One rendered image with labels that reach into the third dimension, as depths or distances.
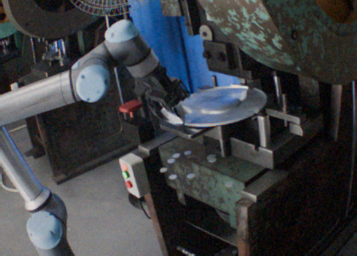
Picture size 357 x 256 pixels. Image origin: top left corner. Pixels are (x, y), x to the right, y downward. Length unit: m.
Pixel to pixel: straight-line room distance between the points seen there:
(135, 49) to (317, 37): 0.46
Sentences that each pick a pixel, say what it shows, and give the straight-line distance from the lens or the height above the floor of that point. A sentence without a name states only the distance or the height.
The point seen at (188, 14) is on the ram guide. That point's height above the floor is 1.06.
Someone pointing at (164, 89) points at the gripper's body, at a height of 0.93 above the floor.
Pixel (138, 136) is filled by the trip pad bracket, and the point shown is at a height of 0.67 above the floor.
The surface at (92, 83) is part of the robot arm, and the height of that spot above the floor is 1.03.
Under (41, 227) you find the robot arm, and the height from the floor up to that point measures 0.67.
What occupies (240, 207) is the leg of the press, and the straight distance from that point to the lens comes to 1.18.
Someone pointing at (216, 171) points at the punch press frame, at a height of 0.64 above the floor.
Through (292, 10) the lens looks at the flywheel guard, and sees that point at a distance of 0.83.
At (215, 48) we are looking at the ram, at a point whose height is 0.96.
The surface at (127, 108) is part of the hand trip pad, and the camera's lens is 1.54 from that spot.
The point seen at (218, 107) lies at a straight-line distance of 1.33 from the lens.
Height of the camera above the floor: 1.29
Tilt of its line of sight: 23 degrees down
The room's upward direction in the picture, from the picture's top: 11 degrees counter-clockwise
